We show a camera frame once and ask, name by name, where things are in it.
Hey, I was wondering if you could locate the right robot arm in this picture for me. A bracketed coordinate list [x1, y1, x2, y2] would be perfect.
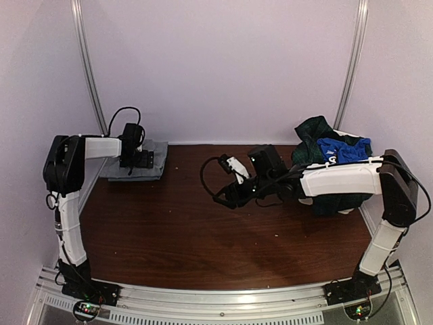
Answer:
[211, 145, 419, 299]

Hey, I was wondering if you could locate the right aluminium post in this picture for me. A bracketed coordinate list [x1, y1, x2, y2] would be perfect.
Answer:
[333, 0, 369, 130]

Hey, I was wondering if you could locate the black cable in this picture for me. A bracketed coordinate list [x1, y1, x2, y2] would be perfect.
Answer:
[199, 155, 234, 204]
[45, 106, 142, 211]

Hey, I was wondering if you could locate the aluminium front rail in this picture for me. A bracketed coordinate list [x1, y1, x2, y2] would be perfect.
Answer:
[33, 263, 417, 325]

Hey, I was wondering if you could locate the grey shirt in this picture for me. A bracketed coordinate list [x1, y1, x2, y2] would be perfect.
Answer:
[99, 139, 168, 182]

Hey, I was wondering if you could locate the left black cable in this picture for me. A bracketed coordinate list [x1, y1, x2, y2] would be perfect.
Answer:
[45, 106, 142, 211]

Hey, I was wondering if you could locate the aluminium post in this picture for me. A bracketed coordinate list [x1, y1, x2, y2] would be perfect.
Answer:
[70, 0, 108, 135]
[333, 0, 369, 130]

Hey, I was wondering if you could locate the right black cable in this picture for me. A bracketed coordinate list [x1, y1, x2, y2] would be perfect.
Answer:
[199, 155, 234, 204]

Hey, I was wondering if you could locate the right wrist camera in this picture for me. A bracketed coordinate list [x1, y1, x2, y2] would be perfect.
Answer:
[218, 154, 250, 184]

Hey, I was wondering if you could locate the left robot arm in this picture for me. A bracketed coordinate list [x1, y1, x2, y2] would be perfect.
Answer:
[43, 123, 154, 301]

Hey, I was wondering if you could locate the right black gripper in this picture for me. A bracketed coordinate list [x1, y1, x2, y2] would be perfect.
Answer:
[214, 174, 275, 210]

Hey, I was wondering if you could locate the blue cloth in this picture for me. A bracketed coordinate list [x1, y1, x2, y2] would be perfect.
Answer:
[317, 138, 371, 164]

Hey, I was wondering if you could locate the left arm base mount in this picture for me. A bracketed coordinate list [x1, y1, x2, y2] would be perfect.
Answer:
[58, 259, 120, 322]

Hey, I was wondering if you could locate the dark green plaid garment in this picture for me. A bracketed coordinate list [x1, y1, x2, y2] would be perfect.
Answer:
[292, 116, 372, 209]

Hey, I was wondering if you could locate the left aluminium post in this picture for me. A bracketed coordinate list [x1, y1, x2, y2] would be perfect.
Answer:
[70, 0, 108, 135]

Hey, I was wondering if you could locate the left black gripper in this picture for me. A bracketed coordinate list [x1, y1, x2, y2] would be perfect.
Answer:
[119, 150, 153, 169]

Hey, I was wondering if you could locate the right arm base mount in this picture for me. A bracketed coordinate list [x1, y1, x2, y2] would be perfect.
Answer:
[323, 270, 382, 322]

